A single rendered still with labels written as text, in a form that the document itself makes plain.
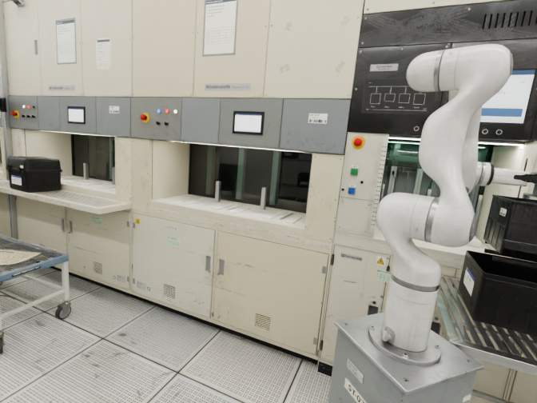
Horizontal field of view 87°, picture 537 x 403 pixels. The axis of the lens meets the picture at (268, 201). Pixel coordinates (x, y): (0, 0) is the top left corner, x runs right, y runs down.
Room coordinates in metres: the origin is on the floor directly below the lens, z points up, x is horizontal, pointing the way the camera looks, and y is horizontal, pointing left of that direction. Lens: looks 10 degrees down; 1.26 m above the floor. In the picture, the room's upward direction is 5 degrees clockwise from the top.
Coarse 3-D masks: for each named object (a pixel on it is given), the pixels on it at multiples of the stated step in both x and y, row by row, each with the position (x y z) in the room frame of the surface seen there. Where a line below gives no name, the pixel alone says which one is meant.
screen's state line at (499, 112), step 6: (486, 108) 1.29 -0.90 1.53; (492, 108) 1.29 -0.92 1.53; (498, 108) 1.28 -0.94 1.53; (504, 108) 1.27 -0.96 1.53; (486, 114) 1.29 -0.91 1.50; (492, 114) 1.28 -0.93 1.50; (498, 114) 1.28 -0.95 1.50; (504, 114) 1.27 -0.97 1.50; (510, 114) 1.26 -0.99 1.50; (516, 114) 1.25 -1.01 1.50
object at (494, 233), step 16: (496, 208) 1.03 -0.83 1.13; (512, 208) 0.91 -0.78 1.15; (528, 208) 0.89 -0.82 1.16; (496, 224) 1.00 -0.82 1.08; (512, 224) 0.90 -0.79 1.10; (528, 224) 0.89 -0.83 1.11; (496, 240) 0.96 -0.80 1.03; (512, 240) 0.90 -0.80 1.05; (528, 240) 0.88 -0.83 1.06; (512, 256) 0.92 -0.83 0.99; (528, 256) 0.90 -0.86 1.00
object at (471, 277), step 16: (480, 256) 1.12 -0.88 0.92; (496, 256) 1.10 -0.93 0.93; (464, 272) 1.10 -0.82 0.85; (480, 272) 0.92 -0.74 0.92; (496, 272) 1.10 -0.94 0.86; (512, 272) 1.08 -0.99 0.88; (528, 272) 1.06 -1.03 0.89; (464, 288) 1.05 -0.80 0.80; (480, 288) 0.90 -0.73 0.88; (496, 288) 0.88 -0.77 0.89; (512, 288) 0.86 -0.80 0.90; (528, 288) 0.85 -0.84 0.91; (480, 304) 0.89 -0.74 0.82; (496, 304) 0.87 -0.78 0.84; (512, 304) 0.86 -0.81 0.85; (528, 304) 0.84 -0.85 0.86; (480, 320) 0.89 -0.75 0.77; (496, 320) 0.87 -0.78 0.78; (512, 320) 0.85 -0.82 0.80; (528, 320) 0.84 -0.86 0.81
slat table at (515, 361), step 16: (448, 288) 1.15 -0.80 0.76; (448, 304) 1.00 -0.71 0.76; (464, 304) 1.01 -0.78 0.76; (448, 320) 0.88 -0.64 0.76; (464, 320) 0.89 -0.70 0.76; (448, 336) 0.79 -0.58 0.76; (464, 336) 0.80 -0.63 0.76; (496, 336) 0.81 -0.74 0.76; (512, 336) 0.82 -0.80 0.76; (464, 352) 0.75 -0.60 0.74; (480, 352) 0.73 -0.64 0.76; (496, 352) 0.73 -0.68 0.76; (512, 352) 0.74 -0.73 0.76; (528, 352) 0.75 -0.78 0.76; (512, 368) 0.70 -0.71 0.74; (528, 368) 0.69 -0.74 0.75; (496, 400) 1.16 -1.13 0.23
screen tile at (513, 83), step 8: (512, 80) 1.27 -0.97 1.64; (528, 80) 1.25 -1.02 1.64; (504, 88) 1.28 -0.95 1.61; (512, 88) 1.27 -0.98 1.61; (520, 88) 1.26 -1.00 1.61; (496, 96) 1.28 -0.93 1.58; (504, 96) 1.27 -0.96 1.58; (512, 96) 1.26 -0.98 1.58; (520, 96) 1.25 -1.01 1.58; (488, 104) 1.29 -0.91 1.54; (496, 104) 1.28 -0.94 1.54; (504, 104) 1.27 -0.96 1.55; (512, 104) 1.26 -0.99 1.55; (520, 104) 1.25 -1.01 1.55
